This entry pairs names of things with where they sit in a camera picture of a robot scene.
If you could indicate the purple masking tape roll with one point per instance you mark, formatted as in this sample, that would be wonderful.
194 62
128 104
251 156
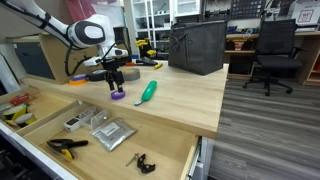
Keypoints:
116 95

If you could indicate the blue and orange tape stack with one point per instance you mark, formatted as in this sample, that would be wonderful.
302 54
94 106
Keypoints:
78 79

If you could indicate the red tape in drawer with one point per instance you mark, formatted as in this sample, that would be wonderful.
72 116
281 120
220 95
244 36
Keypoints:
19 99

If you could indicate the black clamp with bolt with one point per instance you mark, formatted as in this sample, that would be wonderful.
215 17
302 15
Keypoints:
145 168

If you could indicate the black yellow spring clamp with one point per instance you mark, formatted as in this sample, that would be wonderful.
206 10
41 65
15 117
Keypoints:
64 146

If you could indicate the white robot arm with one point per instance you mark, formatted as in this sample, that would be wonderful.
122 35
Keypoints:
97 30

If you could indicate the yellow black clamps on table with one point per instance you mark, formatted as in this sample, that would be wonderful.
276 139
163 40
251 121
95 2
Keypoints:
147 53

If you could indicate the white shelving unit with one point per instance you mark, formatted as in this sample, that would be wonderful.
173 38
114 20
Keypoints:
153 19

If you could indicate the white small device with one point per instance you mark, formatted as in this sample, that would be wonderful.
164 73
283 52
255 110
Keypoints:
72 124

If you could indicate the clear plastic box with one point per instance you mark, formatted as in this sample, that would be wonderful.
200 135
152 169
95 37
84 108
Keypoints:
92 119

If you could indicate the yellow black tape roll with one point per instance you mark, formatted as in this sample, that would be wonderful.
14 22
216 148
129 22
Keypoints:
19 116

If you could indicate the silver foil pouch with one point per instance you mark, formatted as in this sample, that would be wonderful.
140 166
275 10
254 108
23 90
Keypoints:
113 133

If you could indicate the green handled brush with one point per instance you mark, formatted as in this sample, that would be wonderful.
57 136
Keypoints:
148 92

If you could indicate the black office chair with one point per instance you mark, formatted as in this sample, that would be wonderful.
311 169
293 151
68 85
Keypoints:
275 50

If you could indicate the wooden open drawer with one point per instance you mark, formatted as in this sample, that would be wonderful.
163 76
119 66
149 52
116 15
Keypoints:
170 149

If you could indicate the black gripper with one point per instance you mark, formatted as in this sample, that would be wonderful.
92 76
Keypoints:
113 75

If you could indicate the grey duct tape roll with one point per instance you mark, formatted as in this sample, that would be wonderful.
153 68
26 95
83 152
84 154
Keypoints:
131 74

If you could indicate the large cardboard box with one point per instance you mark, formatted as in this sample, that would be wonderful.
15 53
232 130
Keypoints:
42 56

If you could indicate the dark grey fabric bag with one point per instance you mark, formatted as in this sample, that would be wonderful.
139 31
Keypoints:
197 47

